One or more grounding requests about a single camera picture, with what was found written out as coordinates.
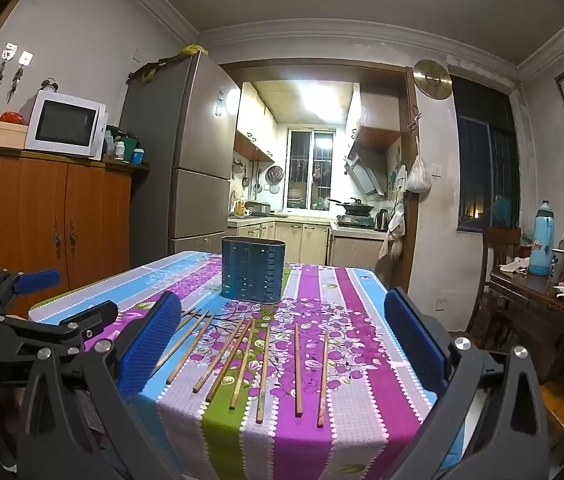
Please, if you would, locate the wooden chopstick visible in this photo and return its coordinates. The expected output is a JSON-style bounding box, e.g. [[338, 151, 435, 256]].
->
[[192, 321, 247, 393], [256, 326, 271, 425], [294, 323, 303, 418], [166, 314, 216, 385], [317, 328, 329, 428], [230, 319, 255, 411], [206, 320, 254, 404], [153, 310, 209, 374], [178, 309, 199, 330]]

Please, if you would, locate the orange wooden cabinet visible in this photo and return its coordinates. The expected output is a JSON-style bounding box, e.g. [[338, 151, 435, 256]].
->
[[0, 148, 149, 316]]

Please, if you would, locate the dark wooden side table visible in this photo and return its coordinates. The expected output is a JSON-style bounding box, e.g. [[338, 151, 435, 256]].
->
[[489, 271, 564, 384]]

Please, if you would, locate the blue thermos bottle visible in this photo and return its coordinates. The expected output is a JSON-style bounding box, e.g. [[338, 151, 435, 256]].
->
[[528, 200, 554, 276]]

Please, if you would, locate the white microwave oven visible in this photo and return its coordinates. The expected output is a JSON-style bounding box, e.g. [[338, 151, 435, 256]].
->
[[20, 90, 108, 160]]

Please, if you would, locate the blue perforated utensil holder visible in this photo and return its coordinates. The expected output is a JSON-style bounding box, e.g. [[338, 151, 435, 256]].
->
[[221, 236, 286, 304]]

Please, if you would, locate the wooden chair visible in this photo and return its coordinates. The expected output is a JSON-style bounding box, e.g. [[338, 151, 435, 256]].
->
[[466, 228, 522, 350]]

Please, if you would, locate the floral striped tablecloth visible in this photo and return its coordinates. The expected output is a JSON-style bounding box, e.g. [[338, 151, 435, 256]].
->
[[29, 252, 437, 479]]

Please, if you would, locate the grey refrigerator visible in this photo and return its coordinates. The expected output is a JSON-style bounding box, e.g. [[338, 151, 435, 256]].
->
[[119, 53, 241, 266]]

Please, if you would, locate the dark window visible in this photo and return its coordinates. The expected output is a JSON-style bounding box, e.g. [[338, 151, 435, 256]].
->
[[451, 76, 521, 233]]

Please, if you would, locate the hanging white plastic bag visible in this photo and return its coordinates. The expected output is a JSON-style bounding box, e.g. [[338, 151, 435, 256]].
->
[[405, 155, 432, 194]]

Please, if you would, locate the black wok on stove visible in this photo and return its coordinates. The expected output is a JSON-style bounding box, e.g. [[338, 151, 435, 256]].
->
[[329, 198, 373, 217]]

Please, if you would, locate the steel range hood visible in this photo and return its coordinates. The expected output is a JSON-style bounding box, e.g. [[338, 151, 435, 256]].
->
[[345, 150, 388, 197]]

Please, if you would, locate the gold round wall clock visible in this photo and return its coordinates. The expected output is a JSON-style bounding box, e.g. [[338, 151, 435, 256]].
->
[[413, 60, 452, 100]]

